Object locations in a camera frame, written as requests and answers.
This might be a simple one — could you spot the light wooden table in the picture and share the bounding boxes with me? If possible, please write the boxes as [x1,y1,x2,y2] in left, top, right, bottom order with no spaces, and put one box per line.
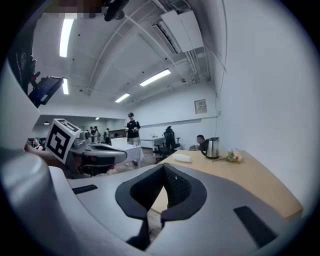
[149,149,304,221]

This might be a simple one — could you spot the white box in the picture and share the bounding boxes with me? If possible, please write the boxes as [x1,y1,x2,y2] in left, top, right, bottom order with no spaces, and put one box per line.
[110,137,128,148]

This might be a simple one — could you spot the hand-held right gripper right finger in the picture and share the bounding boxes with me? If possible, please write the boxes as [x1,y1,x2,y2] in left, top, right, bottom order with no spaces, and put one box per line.
[160,163,208,223]

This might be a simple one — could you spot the person's black shirt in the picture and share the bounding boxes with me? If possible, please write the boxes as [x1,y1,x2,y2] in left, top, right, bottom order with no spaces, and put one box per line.
[6,14,38,96]

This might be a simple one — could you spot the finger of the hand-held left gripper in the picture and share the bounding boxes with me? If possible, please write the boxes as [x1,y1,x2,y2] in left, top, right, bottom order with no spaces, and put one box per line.
[83,149,128,167]
[87,143,127,154]

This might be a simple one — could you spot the person's left forearm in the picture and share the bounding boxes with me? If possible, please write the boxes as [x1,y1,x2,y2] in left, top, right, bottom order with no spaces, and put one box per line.
[24,146,73,180]

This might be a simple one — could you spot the white ceiling pipes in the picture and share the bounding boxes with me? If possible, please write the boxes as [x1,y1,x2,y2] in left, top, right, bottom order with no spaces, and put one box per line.
[186,48,212,85]

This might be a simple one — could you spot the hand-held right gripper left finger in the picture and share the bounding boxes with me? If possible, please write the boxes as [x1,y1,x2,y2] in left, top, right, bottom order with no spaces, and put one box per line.
[115,163,165,251]

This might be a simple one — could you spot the steel electric kettle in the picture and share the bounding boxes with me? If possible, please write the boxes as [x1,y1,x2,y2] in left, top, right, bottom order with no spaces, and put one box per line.
[200,136,221,160]

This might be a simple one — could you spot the white desk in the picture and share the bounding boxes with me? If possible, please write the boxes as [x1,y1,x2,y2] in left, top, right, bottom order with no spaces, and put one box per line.
[139,136,166,152]

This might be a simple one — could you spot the black head camera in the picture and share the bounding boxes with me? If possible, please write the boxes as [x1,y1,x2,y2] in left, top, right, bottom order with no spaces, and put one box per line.
[103,0,130,22]

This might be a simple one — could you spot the grey wall panel box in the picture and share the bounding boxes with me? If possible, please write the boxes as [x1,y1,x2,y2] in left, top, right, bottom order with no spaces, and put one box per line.
[194,99,208,115]

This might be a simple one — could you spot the white wall trunking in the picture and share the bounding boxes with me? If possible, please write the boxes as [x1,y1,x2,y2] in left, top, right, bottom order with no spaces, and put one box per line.
[139,115,219,129]

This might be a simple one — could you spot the ceiling light strip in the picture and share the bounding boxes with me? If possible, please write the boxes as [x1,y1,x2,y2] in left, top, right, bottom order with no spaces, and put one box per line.
[59,18,75,59]
[114,92,131,104]
[61,77,70,96]
[139,68,172,88]

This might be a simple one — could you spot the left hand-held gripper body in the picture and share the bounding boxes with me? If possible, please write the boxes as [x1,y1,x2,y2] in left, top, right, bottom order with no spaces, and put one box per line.
[45,118,91,179]

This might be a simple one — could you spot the black chest-mounted screen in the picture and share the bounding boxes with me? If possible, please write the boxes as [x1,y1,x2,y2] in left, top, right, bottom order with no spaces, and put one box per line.
[27,75,65,109]

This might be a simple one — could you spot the white cleaning cloth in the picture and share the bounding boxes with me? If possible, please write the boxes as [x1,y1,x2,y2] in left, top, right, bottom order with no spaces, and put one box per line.
[172,153,193,164]

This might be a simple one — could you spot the white ceiling air conditioner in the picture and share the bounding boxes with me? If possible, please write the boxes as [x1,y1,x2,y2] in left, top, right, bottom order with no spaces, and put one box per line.
[151,9,205,55]

